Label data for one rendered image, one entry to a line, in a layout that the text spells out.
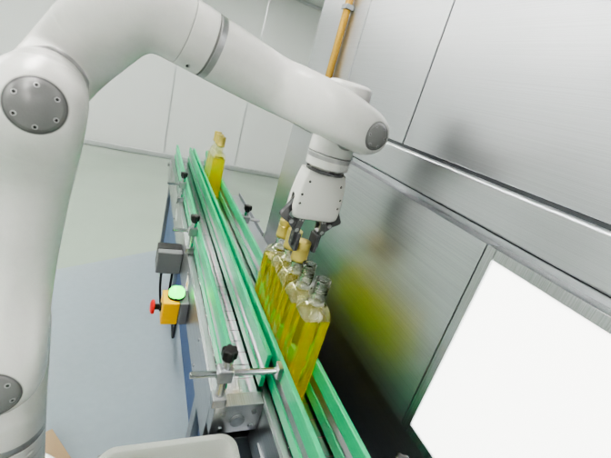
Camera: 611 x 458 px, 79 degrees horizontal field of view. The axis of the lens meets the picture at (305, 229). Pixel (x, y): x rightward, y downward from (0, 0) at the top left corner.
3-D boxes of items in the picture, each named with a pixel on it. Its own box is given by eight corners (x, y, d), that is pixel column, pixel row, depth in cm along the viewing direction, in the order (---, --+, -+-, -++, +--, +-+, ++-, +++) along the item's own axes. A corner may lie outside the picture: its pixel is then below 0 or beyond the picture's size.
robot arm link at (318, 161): (341, 153, 76) (337, 167, 77) (302, 144, 73) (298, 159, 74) (360, 164, 69) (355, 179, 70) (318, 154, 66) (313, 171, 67)
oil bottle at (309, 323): (305, 397, 76) (335, 310, 69) (279, 399, 73) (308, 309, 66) (295, 376, 81) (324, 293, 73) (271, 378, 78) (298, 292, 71)
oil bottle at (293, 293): (293, 375, 80) (321, 292, 73) (268, 377, 78) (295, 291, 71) (285, 357, 85) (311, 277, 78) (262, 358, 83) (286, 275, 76)
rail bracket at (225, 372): (274, 403, 71) (291, 353, 67) (183, 413, 64) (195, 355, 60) (270, 392, 74) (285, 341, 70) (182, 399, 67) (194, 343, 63)
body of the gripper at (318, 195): (341, 164, 77) (325, 214, 81) (295, 154, 73) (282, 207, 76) (357, 174, 70) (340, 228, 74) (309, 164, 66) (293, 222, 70)
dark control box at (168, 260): (179, 275, 129) (183, 253, 126) (155, 273, 125) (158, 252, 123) (178, 263, 136) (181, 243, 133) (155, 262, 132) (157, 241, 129)
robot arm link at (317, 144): (362, 164, 69) (335, 151, 76) (385, 91, 65) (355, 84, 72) (325, 157, 65) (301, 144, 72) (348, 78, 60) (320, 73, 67)
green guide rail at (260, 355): (263, 386, 75) (272, 354, 72) (258, 386, 74) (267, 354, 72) (189, 160, 222) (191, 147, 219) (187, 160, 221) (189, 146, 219)
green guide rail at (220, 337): (226, 389, 72) (235, 356, 69) (221, 389, 71) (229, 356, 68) (175, 158, 219) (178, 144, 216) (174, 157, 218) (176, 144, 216)
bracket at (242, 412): (256, 432, 73) (265, 405, 71) (208, 438, 69) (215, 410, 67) (253, 416, 76) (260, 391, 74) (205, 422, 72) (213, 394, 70)
